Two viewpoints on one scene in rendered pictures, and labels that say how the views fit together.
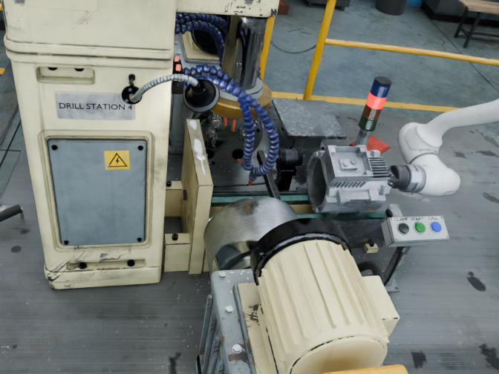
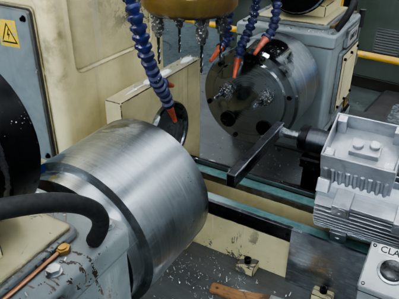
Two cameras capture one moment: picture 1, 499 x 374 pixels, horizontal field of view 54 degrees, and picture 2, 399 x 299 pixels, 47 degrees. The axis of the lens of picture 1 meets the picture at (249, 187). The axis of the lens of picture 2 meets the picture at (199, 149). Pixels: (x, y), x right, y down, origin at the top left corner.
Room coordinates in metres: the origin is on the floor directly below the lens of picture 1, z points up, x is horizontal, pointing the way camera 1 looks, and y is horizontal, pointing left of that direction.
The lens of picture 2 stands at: (0.53, -0.59, 1.51)
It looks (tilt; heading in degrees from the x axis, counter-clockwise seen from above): 30 degrees down; 48
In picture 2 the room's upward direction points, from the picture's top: straight up
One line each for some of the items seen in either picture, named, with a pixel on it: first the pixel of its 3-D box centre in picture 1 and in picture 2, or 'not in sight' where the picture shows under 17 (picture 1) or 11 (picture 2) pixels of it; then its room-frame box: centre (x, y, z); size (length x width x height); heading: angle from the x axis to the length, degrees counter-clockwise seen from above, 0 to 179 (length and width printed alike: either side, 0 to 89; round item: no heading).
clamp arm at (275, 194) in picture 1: (269, 178); (258, 151); (1.18, -0.05, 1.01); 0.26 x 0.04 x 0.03; 19
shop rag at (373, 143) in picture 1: (370, 145); not in sight; (1.81, -0.47, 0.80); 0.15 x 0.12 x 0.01; 143
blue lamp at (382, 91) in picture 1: (380, 87); not in sight; (1.58, -0.37, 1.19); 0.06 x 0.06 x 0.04
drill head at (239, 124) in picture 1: (219, 116); (267, 82); (1.43, 0.15, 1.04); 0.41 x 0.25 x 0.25; 19
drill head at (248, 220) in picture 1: (263, 273); (94, 227); (0.78, -0.07, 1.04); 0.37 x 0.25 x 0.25; 19
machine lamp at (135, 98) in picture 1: (169, 91); not in sight; (0.82, 0.18, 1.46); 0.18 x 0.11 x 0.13; 109
